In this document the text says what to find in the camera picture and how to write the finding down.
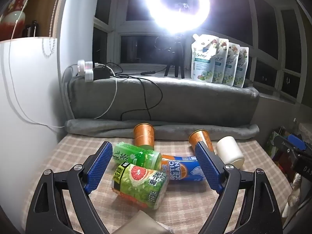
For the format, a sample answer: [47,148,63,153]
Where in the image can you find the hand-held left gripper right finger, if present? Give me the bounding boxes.
[194,141,284,234]

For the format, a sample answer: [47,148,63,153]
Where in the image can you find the black tripod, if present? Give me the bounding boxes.
[164,33,186,79]

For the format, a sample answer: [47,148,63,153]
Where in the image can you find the white refill pouch with spout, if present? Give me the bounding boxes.
[191,33,220,81]

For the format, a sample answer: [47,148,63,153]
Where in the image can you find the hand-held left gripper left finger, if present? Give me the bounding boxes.
[26,141,114,234]

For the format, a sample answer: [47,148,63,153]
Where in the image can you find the white power strip with plugs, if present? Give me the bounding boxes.
[77,60,94,82]

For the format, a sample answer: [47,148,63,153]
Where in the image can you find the grey blanket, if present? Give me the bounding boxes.
[65,74,260,142]

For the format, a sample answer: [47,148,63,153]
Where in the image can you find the white plush toy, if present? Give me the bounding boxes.
[281,173,303,218]

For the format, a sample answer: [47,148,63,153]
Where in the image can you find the black cable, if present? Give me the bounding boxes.
[105,63,164,121]

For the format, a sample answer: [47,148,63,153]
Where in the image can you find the checked tablecloth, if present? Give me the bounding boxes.
[24,134,293,234]

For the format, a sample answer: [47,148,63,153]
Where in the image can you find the dark bottles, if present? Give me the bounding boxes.
[23,20,40,37]

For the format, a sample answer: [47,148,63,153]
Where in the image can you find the white bead chain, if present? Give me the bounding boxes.
[42,0,61,58]

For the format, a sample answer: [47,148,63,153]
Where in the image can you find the glittery orange cup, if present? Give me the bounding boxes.
[133,123,156,150]
[188,130,215,154]

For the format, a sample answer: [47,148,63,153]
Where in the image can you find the blue and orange soda can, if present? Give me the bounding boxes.
[161,154,207,183]

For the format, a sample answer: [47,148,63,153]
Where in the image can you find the white cup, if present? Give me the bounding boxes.
[216,136,245,169]

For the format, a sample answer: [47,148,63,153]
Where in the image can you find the black power adapter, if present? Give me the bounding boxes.
[93,68,112,80]

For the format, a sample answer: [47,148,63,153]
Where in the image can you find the red and white vase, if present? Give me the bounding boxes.
[0,0,33,41]

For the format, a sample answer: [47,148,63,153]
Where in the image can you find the ring light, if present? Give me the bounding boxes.
[144,0,211,35]

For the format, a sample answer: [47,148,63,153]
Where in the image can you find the beige cloth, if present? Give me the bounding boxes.
[114,211,176,234]

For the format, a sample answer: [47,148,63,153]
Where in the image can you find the green grapefruit drink bottle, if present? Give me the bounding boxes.
[111,162,169,209]

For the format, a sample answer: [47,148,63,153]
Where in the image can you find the green tea bottle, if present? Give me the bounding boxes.
[113,141,162,171]

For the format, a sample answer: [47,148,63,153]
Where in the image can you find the white cable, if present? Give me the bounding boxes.
[8,0,119,128]

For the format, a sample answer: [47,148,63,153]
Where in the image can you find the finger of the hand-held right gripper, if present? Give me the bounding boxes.
[275,134,307,155]

